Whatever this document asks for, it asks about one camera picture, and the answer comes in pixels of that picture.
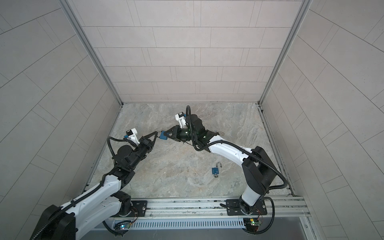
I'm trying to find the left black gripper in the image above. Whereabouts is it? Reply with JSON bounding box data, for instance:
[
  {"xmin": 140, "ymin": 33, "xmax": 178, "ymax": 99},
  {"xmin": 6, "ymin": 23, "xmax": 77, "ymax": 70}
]
[{"xmin": 128, "ymin": 133, "xmax": 159, "ymax": 171}]

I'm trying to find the blue padlock with key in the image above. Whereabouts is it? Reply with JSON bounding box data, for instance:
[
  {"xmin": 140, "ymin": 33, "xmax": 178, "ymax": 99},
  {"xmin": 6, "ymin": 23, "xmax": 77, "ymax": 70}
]
[
  {"xmin": 212, "ymin": 162, "xmax": 222, "ymax": 178},
  {"xmin": 158, "ymin": 131, "xmax": 168, "ymax": 140}
]

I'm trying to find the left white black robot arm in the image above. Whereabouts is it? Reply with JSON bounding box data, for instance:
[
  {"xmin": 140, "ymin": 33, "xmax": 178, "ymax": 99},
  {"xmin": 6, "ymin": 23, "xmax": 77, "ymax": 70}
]
[{"xmin": 31, "ymin": 130, "xmax": 158, "ymax": 240}]

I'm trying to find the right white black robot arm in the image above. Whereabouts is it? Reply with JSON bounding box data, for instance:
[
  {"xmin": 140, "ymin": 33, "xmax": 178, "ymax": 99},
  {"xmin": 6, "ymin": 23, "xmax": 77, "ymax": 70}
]
[{"xmin": 161, "ymin": 106, "xmax": 288, "ymax": 215}]

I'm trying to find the left green circuit board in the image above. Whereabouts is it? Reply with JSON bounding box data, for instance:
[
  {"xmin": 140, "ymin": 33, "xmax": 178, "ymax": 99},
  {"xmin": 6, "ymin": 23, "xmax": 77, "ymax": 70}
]
[{"xmin": 114, "ymin": 220, "xmax": 133, "ymax": 231}]

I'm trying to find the white vent grille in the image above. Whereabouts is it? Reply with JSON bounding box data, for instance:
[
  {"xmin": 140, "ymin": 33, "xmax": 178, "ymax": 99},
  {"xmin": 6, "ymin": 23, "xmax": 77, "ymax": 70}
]
[{"xmin": 128, "ymin": 218, "xmax": 245, "ymax": 231}]

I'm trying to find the right circuit board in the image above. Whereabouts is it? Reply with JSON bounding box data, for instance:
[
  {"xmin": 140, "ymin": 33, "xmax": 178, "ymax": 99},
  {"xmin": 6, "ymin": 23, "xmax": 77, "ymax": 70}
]
[{"xmin": 243, "ymin": 218, "xmax": 262, "ymax": 233}]

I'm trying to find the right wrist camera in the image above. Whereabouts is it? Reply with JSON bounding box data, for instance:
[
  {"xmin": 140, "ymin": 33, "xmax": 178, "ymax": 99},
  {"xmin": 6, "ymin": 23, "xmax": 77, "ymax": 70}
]
[{"xmin": 175, "ymin": 112, "xmax": 187, "ymax": 129}]

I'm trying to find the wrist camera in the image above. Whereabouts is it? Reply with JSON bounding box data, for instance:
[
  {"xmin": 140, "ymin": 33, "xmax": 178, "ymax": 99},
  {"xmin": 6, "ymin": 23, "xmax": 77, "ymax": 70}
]
[
  {"xmin": 124, "ymin": 128, "xmax": 140, "ymax": 146},
  {"xmin": 175, "ymin": 112, "xmax": 187, "ymax": 129}
]

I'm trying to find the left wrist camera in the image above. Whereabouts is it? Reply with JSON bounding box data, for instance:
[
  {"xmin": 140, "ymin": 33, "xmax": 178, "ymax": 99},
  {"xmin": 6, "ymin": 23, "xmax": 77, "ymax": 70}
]
[{"xmin": 124, "ymin": 128, "xmax": 140, "ymax": 146}]

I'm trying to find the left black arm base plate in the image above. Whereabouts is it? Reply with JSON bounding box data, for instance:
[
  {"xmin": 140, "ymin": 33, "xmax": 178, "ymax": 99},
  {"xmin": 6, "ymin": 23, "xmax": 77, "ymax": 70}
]
[{"xmin": 117, "ymin": 201, "xmax": 148, "ymax": 218}]

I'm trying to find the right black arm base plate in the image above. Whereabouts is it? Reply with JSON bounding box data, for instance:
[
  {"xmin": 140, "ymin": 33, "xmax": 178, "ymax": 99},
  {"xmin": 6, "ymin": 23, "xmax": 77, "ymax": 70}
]
[{"xmin": 224, "ymin": 199, "xmax": 268, "ymax": 216}]

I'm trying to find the aluminium mounting rail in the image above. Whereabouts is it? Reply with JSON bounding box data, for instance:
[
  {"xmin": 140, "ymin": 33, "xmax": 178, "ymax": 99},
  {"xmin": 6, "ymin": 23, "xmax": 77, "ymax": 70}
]
[{"xmin": 132, "ymin": 195, "xmax": 310, "ymax": 220}]

